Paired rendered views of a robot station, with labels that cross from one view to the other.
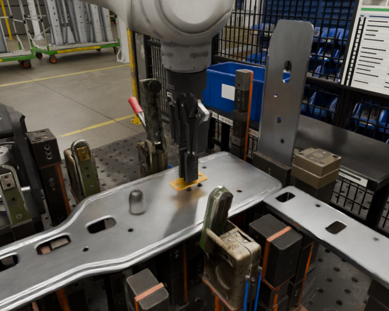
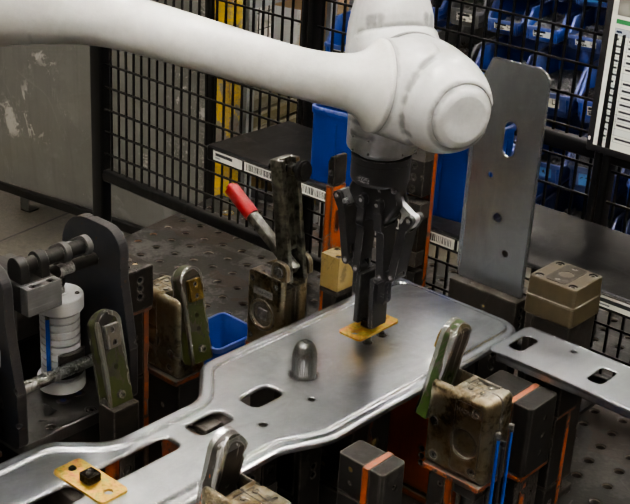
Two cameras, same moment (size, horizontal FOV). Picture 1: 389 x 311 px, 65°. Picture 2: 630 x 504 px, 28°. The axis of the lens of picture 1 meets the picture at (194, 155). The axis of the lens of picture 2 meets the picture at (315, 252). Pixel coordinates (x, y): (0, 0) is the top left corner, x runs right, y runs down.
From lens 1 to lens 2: 1.02 m
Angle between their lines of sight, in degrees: 13
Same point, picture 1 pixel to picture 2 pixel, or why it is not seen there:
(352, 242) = (624, 391)
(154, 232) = (348, 399)
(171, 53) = (373, 137)
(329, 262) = (594, 477)
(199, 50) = not seen: hidden behind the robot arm
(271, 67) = not seen: hidden behind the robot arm
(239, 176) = (442, 318)
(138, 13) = (394, 124)
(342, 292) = not seen: outside the picture
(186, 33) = (451, 149)
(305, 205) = (556, 351)
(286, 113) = (510, 206)
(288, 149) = (515, 268)
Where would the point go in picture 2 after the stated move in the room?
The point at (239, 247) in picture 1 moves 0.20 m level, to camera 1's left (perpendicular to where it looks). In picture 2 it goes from (487, 395) to (320, 407)
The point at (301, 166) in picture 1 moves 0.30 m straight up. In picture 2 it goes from (542, 295) to (571, 86)
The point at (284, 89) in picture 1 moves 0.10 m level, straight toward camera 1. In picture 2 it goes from (506, 166) to (511, 191)
